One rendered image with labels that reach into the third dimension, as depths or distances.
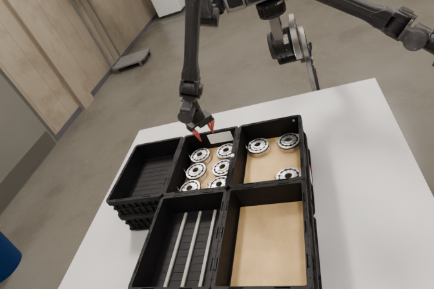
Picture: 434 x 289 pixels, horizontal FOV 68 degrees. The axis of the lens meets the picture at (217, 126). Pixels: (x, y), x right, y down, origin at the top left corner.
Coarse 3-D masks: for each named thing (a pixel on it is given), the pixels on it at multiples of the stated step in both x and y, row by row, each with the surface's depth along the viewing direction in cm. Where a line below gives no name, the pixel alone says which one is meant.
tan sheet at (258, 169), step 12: (276, 144) 152; (264, 156) 149; (276, 156) 146; (288, 156) 143; (252, 168) 145; (264, 168) 142; (276, 168) 140; (300, 168) 135; (252, 180) 140; (264, 180) 137
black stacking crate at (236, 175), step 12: (288, 120) 149; (252, 132) 157; (264, 132) 156; (276, 132) 155; (288, 132) 153; (240, 144) 149; (300, 144) 133; (240, 156) 146; (240, 168) 142; (240, 180) 139
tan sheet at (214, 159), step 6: (210, 150) 167; (216, 150) 165; (216, 156) 161; (210, 162) 159; (216, 162) 157; (210, 168) 155; (210, 174) 152; (186, 180) 155; (204, 180) 150; (210, 180) 149; (204, 186) 147
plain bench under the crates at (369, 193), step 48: (336, 96) 186; (336, 144) 156; (384, 144) 146; (336, 192) 135; (384, 192) 127; (96, 240) 164; (144, 240) 152; (336, 240) 119; (384, 240) 113; (432, 240) 107; (96, 288) 140; (336, 288) 106; (384, 288) 101; (432, 288) 97
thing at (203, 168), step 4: (196, 164) 157; (200, 164) 156; (204, 164) 154; (188, 168) 156; (200, 168) 153; (204, 168) 152; (188, 172) 154; (200, 172) 151; (204, 172) 150; (188, 176) 152; (192, 176) 151; (196, 176) 150; (200, 176) 149
